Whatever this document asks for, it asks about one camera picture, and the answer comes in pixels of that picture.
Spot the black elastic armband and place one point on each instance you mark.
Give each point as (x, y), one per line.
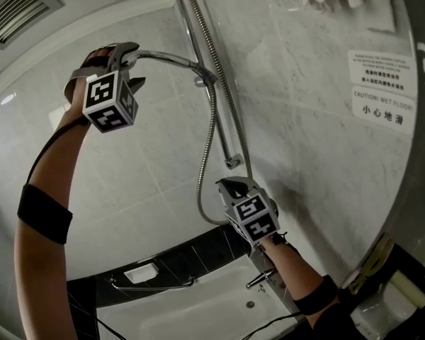
(44, 212)
(315, 296)

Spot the white text notice sign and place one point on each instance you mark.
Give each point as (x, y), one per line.
(382, 71)

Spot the white toilet paper roll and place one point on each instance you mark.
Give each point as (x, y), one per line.
(411, 289)

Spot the person's left hand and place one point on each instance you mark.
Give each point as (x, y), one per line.
(79, 90)

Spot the white caution sign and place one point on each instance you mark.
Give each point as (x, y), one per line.
(382, 110)

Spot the thin dark wrist tie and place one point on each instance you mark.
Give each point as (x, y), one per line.
(279, 237)

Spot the chrome shower slide rail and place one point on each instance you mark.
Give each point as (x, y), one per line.
(220, 126)

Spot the ceiling vent grille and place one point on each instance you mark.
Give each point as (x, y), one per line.
(14, 12)

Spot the round bathtub drain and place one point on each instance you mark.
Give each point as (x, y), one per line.
(250, 304)

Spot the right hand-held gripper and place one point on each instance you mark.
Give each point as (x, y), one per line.
(255, 218)

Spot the white soap dish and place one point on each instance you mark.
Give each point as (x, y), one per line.
(141, 274)

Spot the chrome overflow knob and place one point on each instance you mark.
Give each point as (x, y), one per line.
(261, 289)

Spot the white bathtub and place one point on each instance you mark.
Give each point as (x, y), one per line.
(198, 314)

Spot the person's left forearm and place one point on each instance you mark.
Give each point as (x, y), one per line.
(39, 260)

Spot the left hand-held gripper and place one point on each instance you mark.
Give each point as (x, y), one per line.
(106, 101)

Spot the person's right forearm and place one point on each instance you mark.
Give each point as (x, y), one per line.
(290, 267)

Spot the chrome bathtub spout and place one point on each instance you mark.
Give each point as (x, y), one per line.
(260, 279)

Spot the person's dark jacket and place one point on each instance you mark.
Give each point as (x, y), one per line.
(326, 331)

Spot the shower hose holder bracket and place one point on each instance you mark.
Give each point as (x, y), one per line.
(200, 81)

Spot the chrome grab bar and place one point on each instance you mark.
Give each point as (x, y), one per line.
(152, 288)

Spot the small grey metal part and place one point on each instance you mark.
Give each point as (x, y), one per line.
(163, 56)

